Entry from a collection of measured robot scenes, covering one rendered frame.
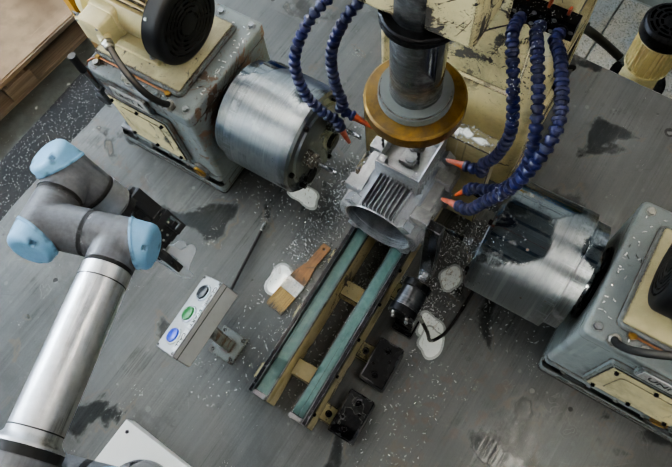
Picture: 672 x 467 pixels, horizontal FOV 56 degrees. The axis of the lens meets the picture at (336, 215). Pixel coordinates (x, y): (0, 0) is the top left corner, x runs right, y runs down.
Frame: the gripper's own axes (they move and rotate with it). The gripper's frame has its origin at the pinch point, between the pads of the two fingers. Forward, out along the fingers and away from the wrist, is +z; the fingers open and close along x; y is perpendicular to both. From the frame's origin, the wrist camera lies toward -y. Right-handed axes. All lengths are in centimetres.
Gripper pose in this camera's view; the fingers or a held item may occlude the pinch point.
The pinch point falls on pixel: (184, 276)
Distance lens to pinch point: 127.4
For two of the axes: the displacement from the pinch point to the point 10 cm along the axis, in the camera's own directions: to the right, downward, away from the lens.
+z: 5.2, 5.7, 6.3
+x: -6.7, -1.8, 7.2
